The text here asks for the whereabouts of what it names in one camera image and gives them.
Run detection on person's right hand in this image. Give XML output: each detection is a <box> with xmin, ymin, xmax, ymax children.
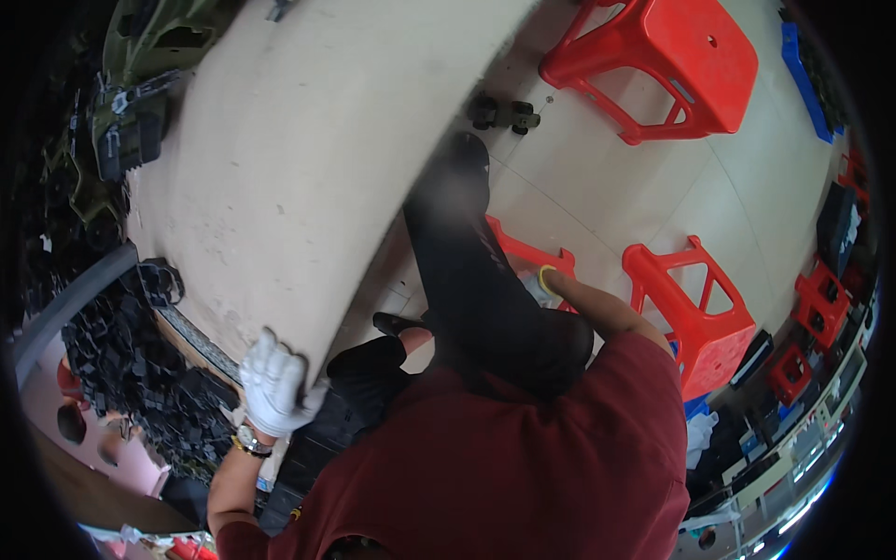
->
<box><xmin>521</xmin><ymin>264</ymin><xmax>561</xmax><ymax>309</ymax></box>

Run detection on person's left hand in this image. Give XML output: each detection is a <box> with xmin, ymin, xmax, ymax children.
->
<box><xmin>239</xmin><ymin>328</ymin><xmax>330</xmax><ymax>439</ymax></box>

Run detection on gold wrist watch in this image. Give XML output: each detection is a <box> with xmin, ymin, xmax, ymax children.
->
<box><xmin>231</xmin><ymin>423</ymin><xmax>275</xmax><ymax>460</ymax></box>

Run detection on person's legs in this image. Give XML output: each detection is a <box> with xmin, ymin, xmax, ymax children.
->
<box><xmin>325</xmin><ymin>132</ymin><xmax>596</xmax><ymax>421</ymax></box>

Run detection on black crate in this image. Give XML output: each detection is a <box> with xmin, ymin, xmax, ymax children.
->
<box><xmin>259</xmin><ymin>388</ymin><xmax>379</xmax><ymax>536</ymax></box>

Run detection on heap of black plastic parts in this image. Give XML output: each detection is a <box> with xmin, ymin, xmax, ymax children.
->
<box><xmin>21</xmin><ymin>266</ymin><xmax>243</xmax><ymax>485</ymax></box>

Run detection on person's body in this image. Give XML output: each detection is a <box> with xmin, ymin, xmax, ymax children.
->
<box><xmin>216</xmin><ymin>332</ymin><xmax>691</xmax><ymax>560</ymax></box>

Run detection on grey pipe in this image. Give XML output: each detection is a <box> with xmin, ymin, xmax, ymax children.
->
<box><xmin>14</xmin><ymin>241</ymin><xmax>140</xmax><ymax>387</ymax></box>

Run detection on white cloth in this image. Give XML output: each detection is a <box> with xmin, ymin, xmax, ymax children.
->
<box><xmin>686</xmin><ymin>412</ymin><xmax>721</xmax><ymax>470</ymax></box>

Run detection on black flat tray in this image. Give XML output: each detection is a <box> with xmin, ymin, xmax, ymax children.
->
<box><xmin>728</xmin><ymin>330</ymin><xmax>775</xmax><ymax>390</ymax></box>

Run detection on large red plastic stool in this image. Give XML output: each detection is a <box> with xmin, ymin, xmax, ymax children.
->
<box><xmin>538</xmin><ymin>0</ymin><xmax>760</xmax><ymax>147</ymax></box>

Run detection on heap of green toy parts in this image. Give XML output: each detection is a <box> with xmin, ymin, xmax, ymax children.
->
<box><xmin>41</xmin><ymin>0</ymin><xmax>247</xmax><ymax>233</ymax></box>

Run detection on black box stack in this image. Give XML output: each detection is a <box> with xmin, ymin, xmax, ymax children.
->
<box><xmin>815</xmin><ymin>181</ymin><xmax>862</xmax><ymax>280</ymax></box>

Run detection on cluttered workbench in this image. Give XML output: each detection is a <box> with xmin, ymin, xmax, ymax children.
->
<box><xmin>678</xmin><ymin>308</ymin><xmax>880</xmax><ymax>560</ymax></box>

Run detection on blue plastic crate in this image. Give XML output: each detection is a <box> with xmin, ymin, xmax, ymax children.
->
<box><xmin>780</xmin><ymin>21</ymin><xmax>845</xmax><ymax>145</ymax></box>

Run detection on black plastic frame part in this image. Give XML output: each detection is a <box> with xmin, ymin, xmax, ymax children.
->
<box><xmin>136</xmin><ymin>257</ymin><xmax>187</xmax><ymax>309</ymax></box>

